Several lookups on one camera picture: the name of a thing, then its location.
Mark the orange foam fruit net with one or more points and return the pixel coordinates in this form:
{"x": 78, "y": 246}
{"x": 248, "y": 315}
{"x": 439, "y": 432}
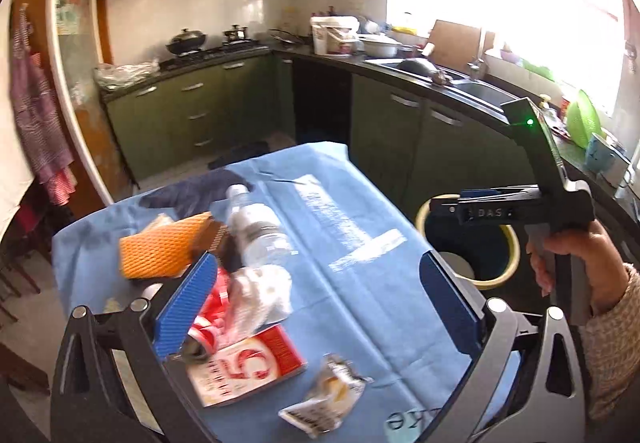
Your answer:
{"x": 163, "y": 250}

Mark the red white milk carton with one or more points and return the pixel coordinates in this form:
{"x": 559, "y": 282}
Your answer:
{"x": 249, "y": 366}

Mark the wooden cutting board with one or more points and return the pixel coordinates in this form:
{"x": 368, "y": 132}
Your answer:
{"x": 455, "y": 45}

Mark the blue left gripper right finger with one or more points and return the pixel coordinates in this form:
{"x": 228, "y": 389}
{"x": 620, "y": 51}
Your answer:
{"x": 458, "y": 304}

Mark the black bin yellow rim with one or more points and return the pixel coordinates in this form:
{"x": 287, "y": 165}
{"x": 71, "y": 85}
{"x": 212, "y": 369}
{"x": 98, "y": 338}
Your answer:
{"x": 487, "y": 256}

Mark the red crushed can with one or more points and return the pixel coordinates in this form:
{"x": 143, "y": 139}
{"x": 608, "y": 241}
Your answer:
{"x": 210, "y": 325}

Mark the chrome kitchen faucet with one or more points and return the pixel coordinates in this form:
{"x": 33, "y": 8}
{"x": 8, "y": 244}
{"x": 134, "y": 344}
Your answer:
{"x": 475, "y": 67}

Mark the blue tablecloth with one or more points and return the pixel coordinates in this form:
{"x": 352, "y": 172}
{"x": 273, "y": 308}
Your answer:
{"x": 356, "y": 290}

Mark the green lower cabinets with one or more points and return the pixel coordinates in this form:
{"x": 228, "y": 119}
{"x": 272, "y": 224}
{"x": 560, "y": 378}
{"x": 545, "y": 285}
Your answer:
{"x": 411, "y": 138}

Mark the white tissue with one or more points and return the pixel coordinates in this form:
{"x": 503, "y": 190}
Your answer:
{"x": 258, "y": 296}

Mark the plastic bag on counter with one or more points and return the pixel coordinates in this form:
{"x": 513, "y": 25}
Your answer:
{"x": 110, "y": 77}

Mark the black wok with lid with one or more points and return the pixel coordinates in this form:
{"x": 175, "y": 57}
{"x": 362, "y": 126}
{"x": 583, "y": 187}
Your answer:
{"x": 186, "y": 42}

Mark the right forearm knitted sleeve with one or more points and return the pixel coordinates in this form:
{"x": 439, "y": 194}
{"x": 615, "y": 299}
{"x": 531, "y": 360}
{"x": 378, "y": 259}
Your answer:
{"x": 611, "y": 347}

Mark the white plastic bucket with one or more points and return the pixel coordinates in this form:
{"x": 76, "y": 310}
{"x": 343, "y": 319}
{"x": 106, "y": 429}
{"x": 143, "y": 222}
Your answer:
{"x": 334, "y": 35}

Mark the white metal pot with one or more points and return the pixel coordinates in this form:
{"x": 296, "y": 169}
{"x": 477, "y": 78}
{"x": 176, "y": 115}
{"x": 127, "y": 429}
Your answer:
{"x": 379, "y": 46}

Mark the clear plastic water bottle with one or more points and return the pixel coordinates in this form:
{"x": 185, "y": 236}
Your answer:
{"x": 257, "y": 230}

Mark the hanging plaid apron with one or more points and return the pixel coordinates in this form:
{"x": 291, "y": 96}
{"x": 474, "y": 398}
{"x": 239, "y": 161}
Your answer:
{"x": 36, "y": 118}

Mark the steel sink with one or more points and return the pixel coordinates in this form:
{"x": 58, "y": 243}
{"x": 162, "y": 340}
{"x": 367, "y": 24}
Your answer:
{"x": 424, "y": 69}

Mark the silver snack wrapper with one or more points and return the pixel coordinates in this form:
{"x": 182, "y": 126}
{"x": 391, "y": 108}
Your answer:
{"x": 337, "y": 390}

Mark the teal ceramic mug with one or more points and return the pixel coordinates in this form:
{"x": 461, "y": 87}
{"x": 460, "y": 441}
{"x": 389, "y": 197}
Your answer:
{"x": 601, "y": 157}

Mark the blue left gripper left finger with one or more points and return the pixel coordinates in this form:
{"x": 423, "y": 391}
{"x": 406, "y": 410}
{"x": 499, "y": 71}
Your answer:
{"x": 176, "y": 317}

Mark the person's right hand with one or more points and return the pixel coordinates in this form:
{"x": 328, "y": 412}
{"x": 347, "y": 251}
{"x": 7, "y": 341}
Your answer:
{"x": 585, "y": 267}

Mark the glass sliding door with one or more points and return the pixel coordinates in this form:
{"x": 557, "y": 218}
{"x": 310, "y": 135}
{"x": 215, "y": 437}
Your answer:
{"x": 74, "y": 54}

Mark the small steel pot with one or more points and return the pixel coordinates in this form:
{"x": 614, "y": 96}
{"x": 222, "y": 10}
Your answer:
{"x": 236, "y": 34}

